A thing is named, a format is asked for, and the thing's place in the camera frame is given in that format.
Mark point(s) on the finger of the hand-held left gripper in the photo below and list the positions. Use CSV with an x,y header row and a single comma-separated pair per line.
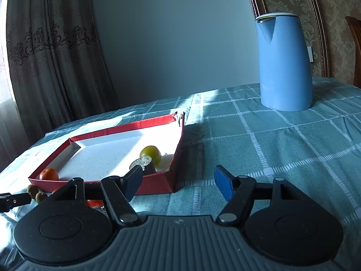
x,y
14,201

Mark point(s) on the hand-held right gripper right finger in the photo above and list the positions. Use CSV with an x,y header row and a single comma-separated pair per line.
x,y
224,185

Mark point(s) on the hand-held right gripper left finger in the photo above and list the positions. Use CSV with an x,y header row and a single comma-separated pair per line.
x,y
132,183

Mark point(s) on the brown kiwi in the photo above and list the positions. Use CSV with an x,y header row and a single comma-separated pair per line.
x,y
41,197
32,189

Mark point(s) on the red cardboard box tray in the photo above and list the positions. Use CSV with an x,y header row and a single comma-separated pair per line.
x,y
158,183

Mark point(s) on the red tomato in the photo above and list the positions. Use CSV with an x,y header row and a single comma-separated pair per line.
x,y
94,203

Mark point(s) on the yellow-green tomato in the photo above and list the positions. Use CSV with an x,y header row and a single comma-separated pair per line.
x,y
151,152

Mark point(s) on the orange tangerine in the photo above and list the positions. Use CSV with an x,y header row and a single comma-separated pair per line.
x,y
48,174

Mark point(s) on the teal checked tablecloth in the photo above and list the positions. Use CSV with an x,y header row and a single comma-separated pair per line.
x,y
282,146

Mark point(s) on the sheer window curtain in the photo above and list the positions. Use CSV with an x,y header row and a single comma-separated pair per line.
x,y
5,118

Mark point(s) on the blue electric kettle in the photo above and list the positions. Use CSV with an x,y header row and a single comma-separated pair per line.
x,y
284,70

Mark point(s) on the brown patterned curtain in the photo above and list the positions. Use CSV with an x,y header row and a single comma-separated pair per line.
x,y
56,62

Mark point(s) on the wooden chair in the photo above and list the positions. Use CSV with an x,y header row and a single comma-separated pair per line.
x,y
354,48

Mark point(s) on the white wall switch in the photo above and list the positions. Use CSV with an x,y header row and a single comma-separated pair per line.
x,y
310,54

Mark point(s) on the dark wooden frame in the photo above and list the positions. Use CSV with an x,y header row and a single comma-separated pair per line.
x,y
316,19

